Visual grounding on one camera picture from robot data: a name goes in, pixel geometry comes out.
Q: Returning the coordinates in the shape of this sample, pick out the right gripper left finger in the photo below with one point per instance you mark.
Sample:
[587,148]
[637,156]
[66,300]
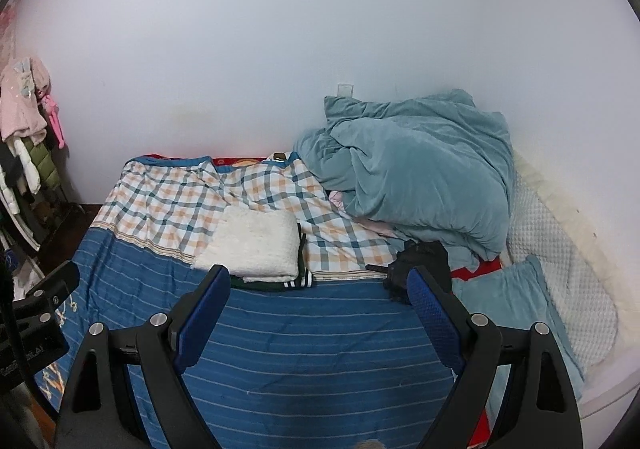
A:
[99,408]

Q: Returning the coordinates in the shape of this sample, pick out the blue striped bed sheet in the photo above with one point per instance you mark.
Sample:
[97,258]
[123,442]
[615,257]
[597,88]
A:
[325,366]

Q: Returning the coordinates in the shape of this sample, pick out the pink hanging jacket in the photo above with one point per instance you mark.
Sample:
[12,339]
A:
[27,107]

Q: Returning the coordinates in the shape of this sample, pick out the teal velvet pillow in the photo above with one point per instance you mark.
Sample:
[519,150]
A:
[517,297]

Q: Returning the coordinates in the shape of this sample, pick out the white tweed jacket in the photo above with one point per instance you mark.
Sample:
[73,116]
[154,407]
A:
[255,245]

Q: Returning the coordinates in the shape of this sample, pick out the teal velvet duvet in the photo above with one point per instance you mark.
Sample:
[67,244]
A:
[435,168]

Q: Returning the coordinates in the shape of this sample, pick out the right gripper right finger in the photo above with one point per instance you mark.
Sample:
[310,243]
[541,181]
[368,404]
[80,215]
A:
[539,408]

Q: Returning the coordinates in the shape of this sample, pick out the white quilted mattress pad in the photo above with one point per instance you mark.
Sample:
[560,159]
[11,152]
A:
[591,296]

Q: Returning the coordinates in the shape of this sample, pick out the clothes rack with garments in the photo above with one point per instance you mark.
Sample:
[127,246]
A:
[35,200]

